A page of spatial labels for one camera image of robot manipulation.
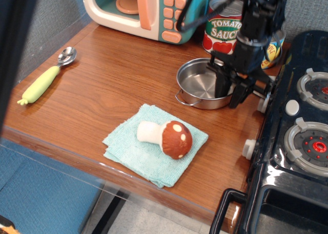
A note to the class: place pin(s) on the black toy stove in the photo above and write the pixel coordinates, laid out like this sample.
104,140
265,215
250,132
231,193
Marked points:
287,179

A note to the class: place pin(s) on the pineapple slices can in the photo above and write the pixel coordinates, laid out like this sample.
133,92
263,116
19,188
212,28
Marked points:
274,50

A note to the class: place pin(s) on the small stainless steel pan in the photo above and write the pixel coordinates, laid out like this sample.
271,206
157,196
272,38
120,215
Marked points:
197,86

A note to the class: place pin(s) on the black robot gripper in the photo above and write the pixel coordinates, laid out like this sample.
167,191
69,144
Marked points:
241,68

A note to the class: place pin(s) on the plush brown mushroom toy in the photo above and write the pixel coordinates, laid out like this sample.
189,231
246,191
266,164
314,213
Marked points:
173,137

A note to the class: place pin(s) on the tomato sauce can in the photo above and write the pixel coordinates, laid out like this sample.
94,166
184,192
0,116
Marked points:
220,31

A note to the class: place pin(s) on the light teal folded cloth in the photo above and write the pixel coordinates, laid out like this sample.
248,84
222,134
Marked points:
146,159

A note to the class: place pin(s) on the spoon with green handle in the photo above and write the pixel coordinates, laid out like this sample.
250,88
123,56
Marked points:
42,83

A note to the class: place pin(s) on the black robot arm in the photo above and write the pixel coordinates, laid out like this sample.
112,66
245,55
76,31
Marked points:
261,19

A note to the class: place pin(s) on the toy microwave teal and cream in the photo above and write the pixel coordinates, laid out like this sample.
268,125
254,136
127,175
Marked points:
152,19

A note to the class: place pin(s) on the clear acrylic table guard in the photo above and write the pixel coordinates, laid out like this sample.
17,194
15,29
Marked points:
65,192

